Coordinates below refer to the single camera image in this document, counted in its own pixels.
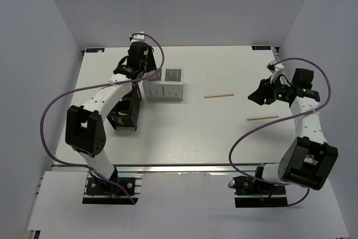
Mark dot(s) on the gold makeup pencil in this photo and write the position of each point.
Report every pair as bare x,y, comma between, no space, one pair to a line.
263,118
217,96

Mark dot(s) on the blue label sticker right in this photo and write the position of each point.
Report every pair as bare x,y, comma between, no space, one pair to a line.
261,47

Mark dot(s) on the blue label sticker left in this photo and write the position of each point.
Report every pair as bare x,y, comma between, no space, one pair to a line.
95,50

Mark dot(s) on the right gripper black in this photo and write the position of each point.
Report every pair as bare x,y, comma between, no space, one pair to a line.
263,92

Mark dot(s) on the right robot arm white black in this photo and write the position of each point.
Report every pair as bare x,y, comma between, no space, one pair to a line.
310,158

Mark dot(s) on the blue label sticker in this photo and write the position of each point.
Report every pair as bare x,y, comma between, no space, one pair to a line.
261,47
95,50

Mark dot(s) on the white slotted organizer box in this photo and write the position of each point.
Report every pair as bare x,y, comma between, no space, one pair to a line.
166,85

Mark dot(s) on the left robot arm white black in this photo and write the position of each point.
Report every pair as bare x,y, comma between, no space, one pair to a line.
84,129

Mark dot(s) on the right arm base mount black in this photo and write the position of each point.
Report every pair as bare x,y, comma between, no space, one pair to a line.
250,193

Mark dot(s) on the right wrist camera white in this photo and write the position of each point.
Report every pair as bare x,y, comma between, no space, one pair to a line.
276,69

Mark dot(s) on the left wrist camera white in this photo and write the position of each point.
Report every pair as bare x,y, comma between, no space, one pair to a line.
139,37

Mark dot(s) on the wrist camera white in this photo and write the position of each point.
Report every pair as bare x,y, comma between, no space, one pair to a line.
139,37
276,69

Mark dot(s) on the black mesh organizer box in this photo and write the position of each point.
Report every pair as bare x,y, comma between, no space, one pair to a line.
131,103

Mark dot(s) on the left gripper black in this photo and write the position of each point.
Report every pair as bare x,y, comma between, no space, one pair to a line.
151,65

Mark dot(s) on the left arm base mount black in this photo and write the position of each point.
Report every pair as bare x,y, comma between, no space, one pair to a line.
97,192

